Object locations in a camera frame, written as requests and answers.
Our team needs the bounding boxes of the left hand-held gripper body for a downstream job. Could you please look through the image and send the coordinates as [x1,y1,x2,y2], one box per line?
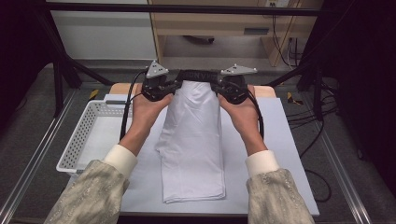
[141,60,176,102]

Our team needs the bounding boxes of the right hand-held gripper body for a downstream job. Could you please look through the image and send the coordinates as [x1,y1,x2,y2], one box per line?
[219,63,259,105]

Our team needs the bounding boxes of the white pants with black waistband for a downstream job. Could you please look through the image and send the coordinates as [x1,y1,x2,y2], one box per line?
[154,68,227,204]

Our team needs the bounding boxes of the white perforated plastic basket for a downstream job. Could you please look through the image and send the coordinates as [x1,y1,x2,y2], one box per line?
[55,100,138,175]

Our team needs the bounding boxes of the person's left hand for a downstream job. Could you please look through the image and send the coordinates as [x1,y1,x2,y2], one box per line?
[130,83,175,134]

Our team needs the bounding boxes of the person's right hand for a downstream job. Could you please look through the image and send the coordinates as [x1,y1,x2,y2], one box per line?
[217,84,262,137]

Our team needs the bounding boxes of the light wooden table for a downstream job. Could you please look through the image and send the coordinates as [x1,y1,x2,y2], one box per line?
[109,82,277,98]

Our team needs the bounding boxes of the dark grey low object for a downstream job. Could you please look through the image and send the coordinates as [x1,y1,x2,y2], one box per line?
[182,35,216,45]

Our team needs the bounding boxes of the light wooden desk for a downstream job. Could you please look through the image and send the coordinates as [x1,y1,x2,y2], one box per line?
[148,0,325,68]

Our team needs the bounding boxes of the grey desk label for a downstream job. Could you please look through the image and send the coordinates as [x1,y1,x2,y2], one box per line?
[243,27,270,35]

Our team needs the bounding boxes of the white cabinet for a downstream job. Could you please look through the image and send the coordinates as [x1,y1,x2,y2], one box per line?
[46,0,158,62]

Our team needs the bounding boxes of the black metal stand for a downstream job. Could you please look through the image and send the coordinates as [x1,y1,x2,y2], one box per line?
[264,55,340,122]
[36,12,115,119]

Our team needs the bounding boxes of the black curtain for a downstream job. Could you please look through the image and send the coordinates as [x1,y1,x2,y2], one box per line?
[302,0,396,190]
[0,0,60,132]

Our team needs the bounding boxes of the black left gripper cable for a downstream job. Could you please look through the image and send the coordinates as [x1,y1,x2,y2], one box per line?
[119,68,149,142]

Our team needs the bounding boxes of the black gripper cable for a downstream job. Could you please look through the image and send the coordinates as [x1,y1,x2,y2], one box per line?
[119,68,149,142]
[246,85,265,140]

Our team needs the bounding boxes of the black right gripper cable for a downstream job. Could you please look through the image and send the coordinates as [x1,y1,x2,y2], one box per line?
[246,85,265,140]

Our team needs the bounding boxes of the black hanging cable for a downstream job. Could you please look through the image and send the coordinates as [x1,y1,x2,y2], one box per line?
[271,14,293,68]

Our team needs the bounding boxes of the black horizontal frame bar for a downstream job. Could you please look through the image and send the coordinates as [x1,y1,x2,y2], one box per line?
[46,2,325,17]

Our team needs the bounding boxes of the bundle of black floor cables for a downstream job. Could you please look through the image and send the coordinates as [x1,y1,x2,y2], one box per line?
[286,78,340,130]

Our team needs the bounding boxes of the long black floor cable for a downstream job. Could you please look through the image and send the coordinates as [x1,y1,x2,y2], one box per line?
[300,119,332,203]

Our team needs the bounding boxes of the aluminium floor rail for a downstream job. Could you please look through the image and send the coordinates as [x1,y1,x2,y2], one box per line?
[0,90,78,224]
[303,90,375,224]

